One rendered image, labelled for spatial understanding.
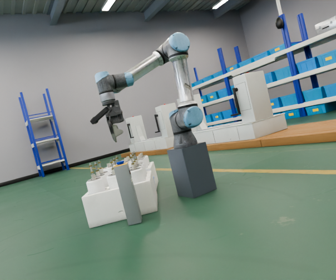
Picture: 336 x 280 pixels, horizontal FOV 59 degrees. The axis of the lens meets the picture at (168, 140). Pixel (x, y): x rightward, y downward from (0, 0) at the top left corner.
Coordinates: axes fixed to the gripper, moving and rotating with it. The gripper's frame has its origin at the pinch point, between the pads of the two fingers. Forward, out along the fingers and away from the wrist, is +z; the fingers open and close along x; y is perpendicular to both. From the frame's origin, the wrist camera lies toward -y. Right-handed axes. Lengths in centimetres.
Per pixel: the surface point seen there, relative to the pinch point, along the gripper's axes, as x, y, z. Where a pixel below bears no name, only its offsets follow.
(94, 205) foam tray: 9.3, -20.8, 32.1
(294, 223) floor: -52, 61, 45
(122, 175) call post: -4.1, -0.3, 18.4
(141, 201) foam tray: 8.7, 4.8, 36.9
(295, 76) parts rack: 388, 306, -32
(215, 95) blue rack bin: 601, 202, -46
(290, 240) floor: -64, 54, 44
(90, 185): 12.6, -20.9, 21.5
